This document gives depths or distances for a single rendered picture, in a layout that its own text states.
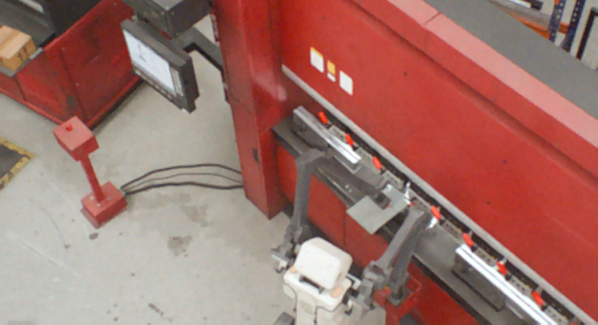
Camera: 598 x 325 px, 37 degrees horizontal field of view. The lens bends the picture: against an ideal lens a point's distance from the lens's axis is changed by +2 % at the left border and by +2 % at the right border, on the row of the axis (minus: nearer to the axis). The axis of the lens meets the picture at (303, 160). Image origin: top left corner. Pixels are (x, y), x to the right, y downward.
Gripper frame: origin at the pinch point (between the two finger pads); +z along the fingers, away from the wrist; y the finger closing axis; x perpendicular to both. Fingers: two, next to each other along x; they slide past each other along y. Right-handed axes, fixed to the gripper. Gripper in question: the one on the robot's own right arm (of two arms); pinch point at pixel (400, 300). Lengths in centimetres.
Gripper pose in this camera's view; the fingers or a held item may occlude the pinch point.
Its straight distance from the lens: 454.5
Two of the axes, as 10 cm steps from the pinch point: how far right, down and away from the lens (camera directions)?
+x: -6.9, -5.6, 4.6
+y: 6.9, -7.0, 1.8
